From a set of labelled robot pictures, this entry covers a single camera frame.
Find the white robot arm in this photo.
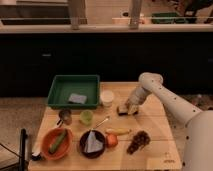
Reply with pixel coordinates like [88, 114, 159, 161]
[126, 72, 213, 171]

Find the white paper cup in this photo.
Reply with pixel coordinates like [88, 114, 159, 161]
[100, 90, 114, 107]

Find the metal spoon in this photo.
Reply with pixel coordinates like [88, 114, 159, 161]
[92, 116, 110, 129]

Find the yellow banana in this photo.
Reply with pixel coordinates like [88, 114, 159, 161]
[105, 128, 131, 136]

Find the brown crumb pile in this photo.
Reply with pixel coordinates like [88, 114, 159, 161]
[127, 131, 151, 154]

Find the orange fruit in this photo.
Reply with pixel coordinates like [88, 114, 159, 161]
[106, 134, 118, 148]

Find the dark bowl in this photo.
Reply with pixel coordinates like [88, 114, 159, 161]
[79, 130, 106, 159]

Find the grey sponge in tray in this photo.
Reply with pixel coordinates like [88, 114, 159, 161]
[68, 93, 87, 104]

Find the grey folded cloth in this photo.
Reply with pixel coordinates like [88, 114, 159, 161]
[84, 131, 103, 153]

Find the green plastic tray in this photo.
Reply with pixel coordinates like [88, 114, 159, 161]
[47, 75, 100, 109]

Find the metal measuring cup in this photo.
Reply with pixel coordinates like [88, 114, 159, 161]
[56, 109, 72, 127]

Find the orange bowl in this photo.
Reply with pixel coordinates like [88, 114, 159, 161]
[41, 128, 72, 160]

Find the green cucumber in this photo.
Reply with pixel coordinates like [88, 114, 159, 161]
[49, 130, 67, 154]

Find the green background bin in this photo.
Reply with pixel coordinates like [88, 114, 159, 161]
[151, 12, 188, 24]

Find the black pole stand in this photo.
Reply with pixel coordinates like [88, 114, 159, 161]
[19, 129, 27, 171]

